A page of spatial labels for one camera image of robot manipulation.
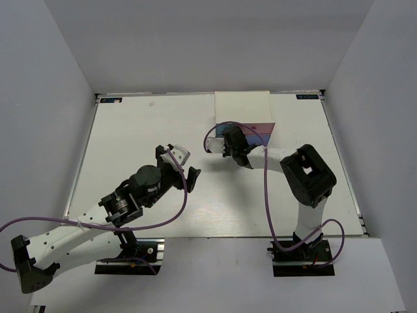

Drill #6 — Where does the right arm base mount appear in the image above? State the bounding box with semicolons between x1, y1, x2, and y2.
266;240;335;277

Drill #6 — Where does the small blue drawer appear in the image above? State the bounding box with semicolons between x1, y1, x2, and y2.
215;123;229;138

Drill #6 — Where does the pink drawer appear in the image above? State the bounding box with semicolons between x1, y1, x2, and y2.
239;123;275;135

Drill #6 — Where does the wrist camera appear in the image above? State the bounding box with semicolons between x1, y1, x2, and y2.
205;137;225;154
161;145;190;172

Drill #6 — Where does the left table corner label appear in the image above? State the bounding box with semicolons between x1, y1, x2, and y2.
100;97;122;104

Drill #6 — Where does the table corner label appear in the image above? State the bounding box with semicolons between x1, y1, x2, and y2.
100;97;122;104
296;94;319;100

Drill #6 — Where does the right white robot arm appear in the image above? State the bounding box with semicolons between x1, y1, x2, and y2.
222;126;337;260

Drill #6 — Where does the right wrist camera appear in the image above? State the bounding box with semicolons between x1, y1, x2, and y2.
205;137;225;154

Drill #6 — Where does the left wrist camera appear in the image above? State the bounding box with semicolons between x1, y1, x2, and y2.
161;145;190;172

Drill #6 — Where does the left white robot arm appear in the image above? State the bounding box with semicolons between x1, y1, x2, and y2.
10;145;201;294

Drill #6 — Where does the right table corner label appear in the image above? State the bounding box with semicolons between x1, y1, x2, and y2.
296;94;319;100

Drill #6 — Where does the white drawer cabinet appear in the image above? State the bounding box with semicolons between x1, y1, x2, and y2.
214;91;274;124

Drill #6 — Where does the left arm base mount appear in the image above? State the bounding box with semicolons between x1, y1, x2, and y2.
94;231;165;276

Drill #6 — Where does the large blue-violet drawer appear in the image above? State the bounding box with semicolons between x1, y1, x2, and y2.
246;134;271;145

